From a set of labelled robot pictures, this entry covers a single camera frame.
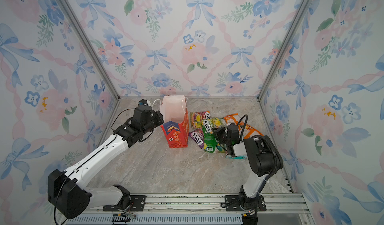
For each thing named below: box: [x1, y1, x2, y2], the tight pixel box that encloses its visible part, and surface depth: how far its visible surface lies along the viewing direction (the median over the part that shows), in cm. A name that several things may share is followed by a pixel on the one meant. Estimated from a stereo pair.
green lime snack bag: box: [202, 125, 217, 153], surface depth 94 cm
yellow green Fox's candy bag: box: [201, 117, 227, 139], surface depth 99 cm
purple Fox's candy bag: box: [188, 128, 204, 149], surface depth 97 cm
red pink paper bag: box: [160, 94, 190, 148], surface depth 87 cm
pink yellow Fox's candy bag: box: [190, 111, 211, 129], surface depth 106 cm
